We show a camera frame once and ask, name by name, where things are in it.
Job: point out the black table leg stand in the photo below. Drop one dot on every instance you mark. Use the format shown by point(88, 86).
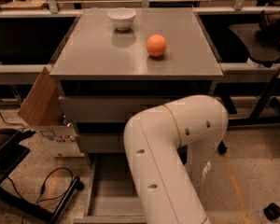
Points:
point(267, 97)

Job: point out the black cart frame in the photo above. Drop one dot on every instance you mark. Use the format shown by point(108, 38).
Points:
point(11, 155)

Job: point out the orange ball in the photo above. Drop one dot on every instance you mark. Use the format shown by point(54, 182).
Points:
point(156, 45)

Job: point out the grey top drawer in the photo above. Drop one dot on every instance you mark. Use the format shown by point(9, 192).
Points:
point(86, 109)

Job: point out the black caster wheel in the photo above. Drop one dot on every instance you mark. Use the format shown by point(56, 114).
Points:
point(272, 211)

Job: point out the grey drawer cabinet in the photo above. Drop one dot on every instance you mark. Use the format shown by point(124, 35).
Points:
point(100, 61)

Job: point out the brown cardboard box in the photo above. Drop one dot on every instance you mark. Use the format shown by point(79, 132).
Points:
point(42, 111)

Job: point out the white ceramic bowl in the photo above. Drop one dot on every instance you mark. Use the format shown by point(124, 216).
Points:
point(122, 18)

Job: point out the grey bottom drawer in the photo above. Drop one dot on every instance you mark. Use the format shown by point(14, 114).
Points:
point(112, 197)

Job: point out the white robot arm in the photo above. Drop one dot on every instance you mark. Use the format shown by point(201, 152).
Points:
point(167, 148)

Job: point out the black office chair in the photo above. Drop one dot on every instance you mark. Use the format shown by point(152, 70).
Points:
point(262, 39)

